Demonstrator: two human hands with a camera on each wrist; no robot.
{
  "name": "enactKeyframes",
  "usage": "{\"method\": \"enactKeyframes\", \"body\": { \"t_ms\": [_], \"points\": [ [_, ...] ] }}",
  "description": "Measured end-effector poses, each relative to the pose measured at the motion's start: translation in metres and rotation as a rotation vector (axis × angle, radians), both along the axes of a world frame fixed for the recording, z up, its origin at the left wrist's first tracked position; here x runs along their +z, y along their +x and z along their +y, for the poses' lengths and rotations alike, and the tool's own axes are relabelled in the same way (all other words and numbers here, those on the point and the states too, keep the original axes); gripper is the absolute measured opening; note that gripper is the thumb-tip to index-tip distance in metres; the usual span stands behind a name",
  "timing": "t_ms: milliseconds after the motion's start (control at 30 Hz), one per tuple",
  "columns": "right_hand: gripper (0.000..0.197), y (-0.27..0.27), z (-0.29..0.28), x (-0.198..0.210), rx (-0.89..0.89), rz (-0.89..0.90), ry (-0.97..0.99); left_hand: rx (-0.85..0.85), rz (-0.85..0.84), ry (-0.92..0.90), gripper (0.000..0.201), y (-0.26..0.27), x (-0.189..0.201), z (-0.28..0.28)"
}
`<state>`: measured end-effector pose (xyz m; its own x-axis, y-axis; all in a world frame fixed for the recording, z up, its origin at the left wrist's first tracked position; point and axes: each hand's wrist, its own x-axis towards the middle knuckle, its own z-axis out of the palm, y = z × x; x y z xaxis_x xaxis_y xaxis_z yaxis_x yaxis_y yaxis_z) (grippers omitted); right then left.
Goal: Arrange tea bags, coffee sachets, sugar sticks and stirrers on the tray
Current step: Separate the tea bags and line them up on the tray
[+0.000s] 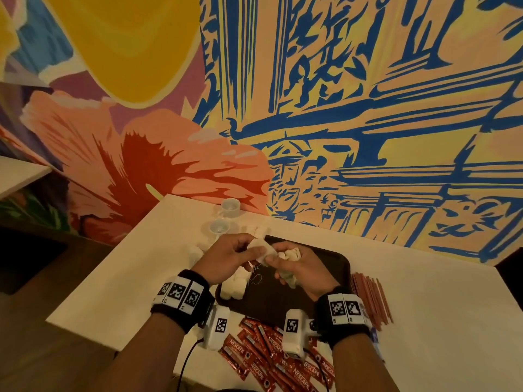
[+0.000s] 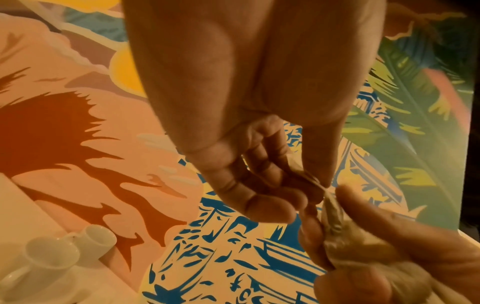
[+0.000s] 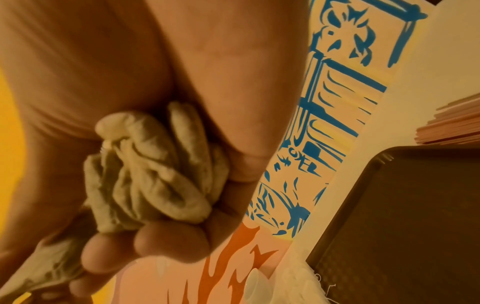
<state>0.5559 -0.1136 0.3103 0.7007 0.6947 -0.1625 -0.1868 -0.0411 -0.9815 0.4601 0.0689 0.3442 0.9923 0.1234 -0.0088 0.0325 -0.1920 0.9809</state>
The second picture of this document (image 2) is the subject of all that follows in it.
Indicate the person's left hand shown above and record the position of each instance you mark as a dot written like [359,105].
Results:
[240,65]

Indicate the bunch of tea bags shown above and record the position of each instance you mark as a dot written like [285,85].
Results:
[352,243]

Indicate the small white cup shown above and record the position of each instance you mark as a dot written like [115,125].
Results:
[41,261]
[97,240]

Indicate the person's right hand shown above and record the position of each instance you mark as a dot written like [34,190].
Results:
[405,249]

